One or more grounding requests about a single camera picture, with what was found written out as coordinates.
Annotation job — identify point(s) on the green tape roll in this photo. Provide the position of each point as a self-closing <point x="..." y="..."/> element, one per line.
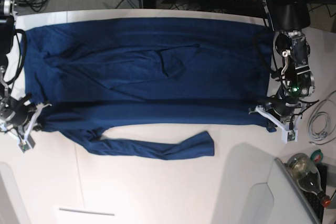
<point x="317" y="156"/>

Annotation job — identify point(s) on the clear glass bottle red cap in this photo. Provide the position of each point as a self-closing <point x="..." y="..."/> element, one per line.
<point x="307" y="176"/>

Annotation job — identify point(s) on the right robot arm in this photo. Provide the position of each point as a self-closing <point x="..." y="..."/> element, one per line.
<point x="8" y="33"/>

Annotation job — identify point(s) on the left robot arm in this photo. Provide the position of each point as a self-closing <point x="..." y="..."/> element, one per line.
<point x="288" y="18"/>

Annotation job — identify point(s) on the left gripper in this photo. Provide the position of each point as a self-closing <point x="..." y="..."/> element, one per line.
<point x="282" y="107"/>

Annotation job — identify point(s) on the dark blue t-shirt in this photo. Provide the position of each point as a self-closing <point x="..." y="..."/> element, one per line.
<point x="106" y="73"/>

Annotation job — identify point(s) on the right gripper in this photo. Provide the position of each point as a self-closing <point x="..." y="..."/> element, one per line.
<point x="15" y="112"/>

